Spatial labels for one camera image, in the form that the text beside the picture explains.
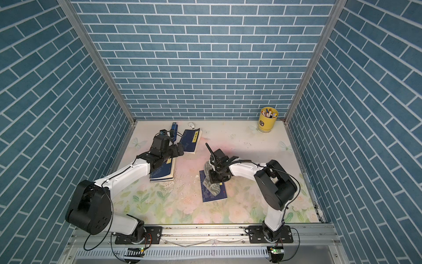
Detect blue book Zhuangzi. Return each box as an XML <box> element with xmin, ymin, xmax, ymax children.
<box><xmin>150</xmin><ymin>158</ymin><xmax>175</xmax><ymax>182</ymax></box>

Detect grey striped cleaning cloth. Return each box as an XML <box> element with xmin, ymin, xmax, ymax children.
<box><xmin>203</xmin><ymin>161</ymin><xmax>221</xmax><ymax>196</ymax></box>

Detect blue book Yuewei notes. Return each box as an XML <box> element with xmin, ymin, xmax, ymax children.
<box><xmin>200</xmin><ymin>170</ymin><xmax>227</xmax><ymax>203</ymax></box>

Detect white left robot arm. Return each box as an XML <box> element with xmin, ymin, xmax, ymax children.
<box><xmin>65</xmin><ymin>133</ymin><xmax>184</xmax><ymax>244</ymax></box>

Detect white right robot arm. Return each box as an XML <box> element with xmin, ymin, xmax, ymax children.
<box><xmin>204</xmin><ymin>149</ymin><xmax>300</xmax><ymax>243</ymax></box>

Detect blue book Hanfeizi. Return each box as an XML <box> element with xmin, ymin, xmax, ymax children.
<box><xmin>180</xmin><ymin>128</ymin><xmax>201</xmax><ymax>154</ymax></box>

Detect blue black stapler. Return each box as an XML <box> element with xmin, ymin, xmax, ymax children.
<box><xmin>169</xmin><ymin>122</ymin><xmax>178</xmax><ymax>141</ymax></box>

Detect yellow pen holder cup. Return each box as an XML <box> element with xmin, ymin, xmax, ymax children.
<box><xmin>258</xmin><ymin>107</ymin><xmax>279</xmax><ymax>133</ymax></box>

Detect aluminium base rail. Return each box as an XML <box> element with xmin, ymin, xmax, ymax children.
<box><xmin>59</xmin><ymin>223</ymin><xmax>348</xmax><ymax>264</ymax></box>

